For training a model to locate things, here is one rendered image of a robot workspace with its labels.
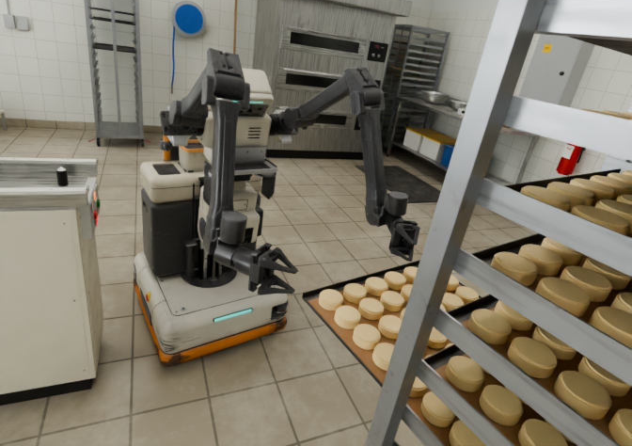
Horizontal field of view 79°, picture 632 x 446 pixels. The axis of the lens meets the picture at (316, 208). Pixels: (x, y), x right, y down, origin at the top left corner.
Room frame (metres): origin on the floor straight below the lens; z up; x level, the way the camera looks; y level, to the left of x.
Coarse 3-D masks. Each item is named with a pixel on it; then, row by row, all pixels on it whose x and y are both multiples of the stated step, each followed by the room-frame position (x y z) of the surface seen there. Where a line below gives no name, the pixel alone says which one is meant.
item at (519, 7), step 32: (512, 0) 0.40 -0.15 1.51; (544, 0) 0.41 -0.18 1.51; (512, 32) 0.40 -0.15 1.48; (480, 64) 0.41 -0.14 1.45; (512, 64) 0.40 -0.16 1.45; (480, 96) 0.41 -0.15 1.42; (512, 96) 0.41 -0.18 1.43; (480, 128) 0.40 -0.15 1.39; (480, 160) 0.40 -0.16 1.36; (448, 192) 0.41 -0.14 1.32; (448, 224) 0.40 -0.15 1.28; (448, 256) 0.40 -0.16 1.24; (416, 288) 0.41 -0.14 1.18; (416, 320) 0.40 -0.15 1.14; (416, 352) 0.40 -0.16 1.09; (384, 384) 0.41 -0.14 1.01; (384, 416) 0.40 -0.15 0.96
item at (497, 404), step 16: (448, 368) 0.42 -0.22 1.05; (464, 368) 0.41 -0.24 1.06; (480, 368) 0.42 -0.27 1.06; (464, 384) 0.39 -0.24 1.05; (480, 384) 0.39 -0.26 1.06; (496, 384) 0.41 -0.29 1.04; (480, 400) 0.38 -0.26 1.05; (496, 400) 0.37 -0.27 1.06; (512, 400) 0.37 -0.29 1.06; (496, 416) 0.35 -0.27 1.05; (512, 416) 0.35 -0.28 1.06; (528, 416) 0.37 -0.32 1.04; (512, 432) 0.34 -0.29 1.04; (528, 432) 0.33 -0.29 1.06; (544, 432) 0.33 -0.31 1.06; (560, 432) 0.34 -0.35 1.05
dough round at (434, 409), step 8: (432, 392) 0.45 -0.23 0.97; (424, 400) 0.43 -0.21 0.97; (432, 400) 0.43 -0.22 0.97; (440, 400) 0.43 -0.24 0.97; (424, 408) 0.42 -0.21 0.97; (432, 408) 0.42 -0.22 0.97; (440, 408) 0.42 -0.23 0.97; (448, 408) 0.42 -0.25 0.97; (424, 416) 0.41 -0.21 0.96; (432, 416) 0.41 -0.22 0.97; (440, 416) 0.41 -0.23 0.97; (448, 416) 0.41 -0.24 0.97; (440, 424) 0.40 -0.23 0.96; (448, 424) 0.40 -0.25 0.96
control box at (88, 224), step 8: (88, 184) 1.27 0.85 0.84; (96, 184) 1.31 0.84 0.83; (88, 192) 1.21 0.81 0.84; (96, 192) 1.30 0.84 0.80; (88, 200) 1.15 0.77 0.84; (96, 200) 1.28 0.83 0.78; (80, 208) 1.12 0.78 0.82; (88, 208) 1.13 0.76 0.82; (96, 208) 1.27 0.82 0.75; (88, 216) 1.13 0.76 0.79; (88, 224) 1.13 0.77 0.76; (96, 224) 1.22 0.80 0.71; (88, 232) 1.13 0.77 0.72
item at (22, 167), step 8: (0, 160) 1.23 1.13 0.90; (8, 160) 1.25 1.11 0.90; (16, 160) 1.25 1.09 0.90; (24, 160) 1.27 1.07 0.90; (32, 160) 1.28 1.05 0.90; (40, 160) 1.29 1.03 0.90; (48, 160) 1.30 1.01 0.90; (56, 160) 1.31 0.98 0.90; (64, 160) 1.32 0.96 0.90; (72, 160) 1.34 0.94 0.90; (80, 160) 1.35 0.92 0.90; (88, 160) 1.36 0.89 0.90; (96, 160) 1.36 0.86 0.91; (0, 168) 1.23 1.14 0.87; (8, 168) 1.24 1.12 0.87; (16, 168) 1.25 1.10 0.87; (24, 168) 1.26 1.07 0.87; (32, 168) 1.27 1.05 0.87; (40, 168) 1.29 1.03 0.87; (48, 168) 1.30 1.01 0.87; (56, 168) 1.31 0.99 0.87; (72, 168) 1.33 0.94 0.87; (80, 168) 1.34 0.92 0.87; (88, 168) 1.35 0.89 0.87; (96, 168) 1.36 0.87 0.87
